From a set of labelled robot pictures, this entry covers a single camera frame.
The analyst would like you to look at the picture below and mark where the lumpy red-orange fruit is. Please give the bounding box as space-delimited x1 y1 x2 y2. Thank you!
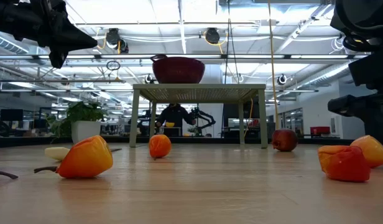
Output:
317 144 372 183

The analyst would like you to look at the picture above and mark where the pale green perforated riser table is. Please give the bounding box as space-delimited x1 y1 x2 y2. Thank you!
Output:
129 83 269 149

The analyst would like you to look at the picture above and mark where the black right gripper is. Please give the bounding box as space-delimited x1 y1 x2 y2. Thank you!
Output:
327 91 383 147

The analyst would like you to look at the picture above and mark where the dark red plum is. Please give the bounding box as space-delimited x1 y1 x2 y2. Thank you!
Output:
271 128 299 152

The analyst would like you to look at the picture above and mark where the knife with cream handle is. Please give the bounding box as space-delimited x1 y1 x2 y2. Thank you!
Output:
44 145 122 162

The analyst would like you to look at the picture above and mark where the yellow-orange pointed fruit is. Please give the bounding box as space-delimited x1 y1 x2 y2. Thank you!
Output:
349 134 383 169

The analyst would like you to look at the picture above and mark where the black aluminium table frame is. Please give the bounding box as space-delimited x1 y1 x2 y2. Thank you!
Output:
0 134 366 149

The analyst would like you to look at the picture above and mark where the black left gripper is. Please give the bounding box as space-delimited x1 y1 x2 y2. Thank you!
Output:
9 0 98 69

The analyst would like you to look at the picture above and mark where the thin black cable loop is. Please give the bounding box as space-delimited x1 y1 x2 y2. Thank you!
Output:
105 59 122 71

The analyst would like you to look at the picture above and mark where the red box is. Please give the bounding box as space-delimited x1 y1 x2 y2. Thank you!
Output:
310 126 331 136

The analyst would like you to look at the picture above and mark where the person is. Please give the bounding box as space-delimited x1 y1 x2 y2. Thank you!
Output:
154 103 195 137

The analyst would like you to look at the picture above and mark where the orange-red fruit curved stem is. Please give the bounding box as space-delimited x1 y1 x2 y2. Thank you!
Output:
34 134 114 179

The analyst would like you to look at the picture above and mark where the dark red colander bowl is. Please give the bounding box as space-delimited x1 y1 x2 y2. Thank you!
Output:
150 54 206 85

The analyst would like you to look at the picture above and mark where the small round orange fruit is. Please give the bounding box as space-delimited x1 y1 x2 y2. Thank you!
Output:
148 133 172 160

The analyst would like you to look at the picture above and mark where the green plant in white pot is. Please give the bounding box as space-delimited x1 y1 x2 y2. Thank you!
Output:
45 100 108 144

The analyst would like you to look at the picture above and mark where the black monitor screen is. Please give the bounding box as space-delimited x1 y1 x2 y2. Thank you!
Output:
0 108 24 122

